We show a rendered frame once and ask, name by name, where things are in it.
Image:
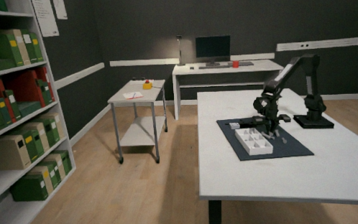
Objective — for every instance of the white mounting block with black holes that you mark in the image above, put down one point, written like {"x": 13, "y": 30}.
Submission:
{"x": 234, "y": 126}

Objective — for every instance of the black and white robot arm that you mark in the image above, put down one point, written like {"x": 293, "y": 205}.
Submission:
{"x": 313, "y": 101}

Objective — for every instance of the white divided parts tray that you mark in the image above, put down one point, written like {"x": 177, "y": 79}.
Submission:
{"x": 258, "y": 146}

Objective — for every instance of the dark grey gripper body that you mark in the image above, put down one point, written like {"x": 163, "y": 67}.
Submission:
{"x": 271, "y": 115}

